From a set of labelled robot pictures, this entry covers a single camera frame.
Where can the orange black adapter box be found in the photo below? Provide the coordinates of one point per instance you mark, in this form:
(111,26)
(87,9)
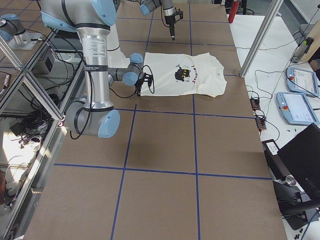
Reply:
(260,122)
(255,103)

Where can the near teach pendant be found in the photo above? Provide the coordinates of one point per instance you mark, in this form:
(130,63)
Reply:
(296,109)

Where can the grey power box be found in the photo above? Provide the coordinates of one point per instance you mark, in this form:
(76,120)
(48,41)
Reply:
(45,64)

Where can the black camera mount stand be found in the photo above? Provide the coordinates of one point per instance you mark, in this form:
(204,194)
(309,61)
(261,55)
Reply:
(286,190)

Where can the far teach pendant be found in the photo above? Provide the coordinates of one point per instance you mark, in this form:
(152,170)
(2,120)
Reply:
(302,81)

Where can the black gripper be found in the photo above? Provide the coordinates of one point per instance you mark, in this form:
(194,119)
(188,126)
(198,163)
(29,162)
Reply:
(170,20)
(139,87)

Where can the aluminium frame post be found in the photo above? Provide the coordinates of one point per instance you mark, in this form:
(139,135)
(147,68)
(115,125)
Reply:
(261,34)

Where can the orange black adapter box far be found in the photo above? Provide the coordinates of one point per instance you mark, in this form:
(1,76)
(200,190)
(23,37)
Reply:
(255,103)

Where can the orange black adapter box near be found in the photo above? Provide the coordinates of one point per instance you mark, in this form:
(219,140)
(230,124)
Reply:
(260,122)

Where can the aluminium frame rack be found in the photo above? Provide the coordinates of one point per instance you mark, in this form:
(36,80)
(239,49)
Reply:
(32,114)

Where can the teach pendant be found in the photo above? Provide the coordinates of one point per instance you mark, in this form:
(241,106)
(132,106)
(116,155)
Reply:
(296,109)
(302,81)

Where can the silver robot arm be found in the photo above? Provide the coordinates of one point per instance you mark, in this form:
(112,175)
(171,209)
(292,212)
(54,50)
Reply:
(92,20)
(148,6)

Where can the cream cat print shirt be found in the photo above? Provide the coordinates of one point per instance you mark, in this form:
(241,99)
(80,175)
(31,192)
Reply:
(182,74)

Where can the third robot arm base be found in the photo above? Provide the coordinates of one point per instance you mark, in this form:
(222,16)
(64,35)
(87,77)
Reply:
(13,32)

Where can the red fire extinguisher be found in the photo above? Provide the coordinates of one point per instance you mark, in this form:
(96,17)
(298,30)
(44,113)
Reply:
(233,11)

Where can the black monitor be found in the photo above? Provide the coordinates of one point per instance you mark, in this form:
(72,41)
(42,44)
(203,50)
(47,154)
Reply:
(301,156)

